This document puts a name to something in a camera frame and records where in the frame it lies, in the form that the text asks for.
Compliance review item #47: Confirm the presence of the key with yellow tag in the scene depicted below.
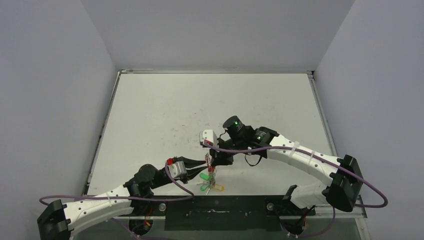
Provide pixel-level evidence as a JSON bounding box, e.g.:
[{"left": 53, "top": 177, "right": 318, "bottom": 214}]
[{"left": 213, "top": 184, "right": 225, "bottom": 192}]

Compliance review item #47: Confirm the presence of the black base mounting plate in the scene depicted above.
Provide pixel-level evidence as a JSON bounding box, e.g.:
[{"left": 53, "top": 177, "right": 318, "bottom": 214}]
[{"left": 129, "top": 195, "right": 316, "bottom": 232}]

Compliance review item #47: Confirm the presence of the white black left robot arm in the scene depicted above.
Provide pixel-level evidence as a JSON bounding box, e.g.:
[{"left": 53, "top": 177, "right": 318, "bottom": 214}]
[{"left": 36, "top": 156, "right": 207, "bottom": 240}]

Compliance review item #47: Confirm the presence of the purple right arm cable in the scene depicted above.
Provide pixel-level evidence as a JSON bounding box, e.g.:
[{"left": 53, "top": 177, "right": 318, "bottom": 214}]
[{"left": 202, "top": 140, "right": 389, "bottom": 239}]

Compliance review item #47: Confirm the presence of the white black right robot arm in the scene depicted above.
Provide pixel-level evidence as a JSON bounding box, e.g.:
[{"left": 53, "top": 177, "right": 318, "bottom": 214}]
[{"left": 199, "top": 115, "right": 363, "bottom": 215}]

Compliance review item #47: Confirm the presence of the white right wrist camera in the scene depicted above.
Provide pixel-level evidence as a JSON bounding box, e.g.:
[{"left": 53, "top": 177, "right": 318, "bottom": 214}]
[{"left": 199, "top": 129, "right": 219, "bottom": 148}]

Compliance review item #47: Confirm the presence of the key with green tag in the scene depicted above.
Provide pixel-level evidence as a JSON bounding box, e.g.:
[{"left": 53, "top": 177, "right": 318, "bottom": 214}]
[
  {"left": 199, "top": 173, "right": 210, "bottom": 182},
  {"left": 200, "top": 184, "right": 210, "bottom": 192}
]

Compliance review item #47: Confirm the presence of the aluminium table frame rail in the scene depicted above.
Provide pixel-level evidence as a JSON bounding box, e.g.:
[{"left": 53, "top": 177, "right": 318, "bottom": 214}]
[{"left": 306, "top": 70, "right": 366, "bottom": 216}]

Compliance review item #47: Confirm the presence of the metal keyring with red grip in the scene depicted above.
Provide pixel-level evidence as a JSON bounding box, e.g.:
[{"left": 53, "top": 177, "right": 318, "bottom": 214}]
[{"left": 203, "top": 153, "right": 216, "bottom": 192}]

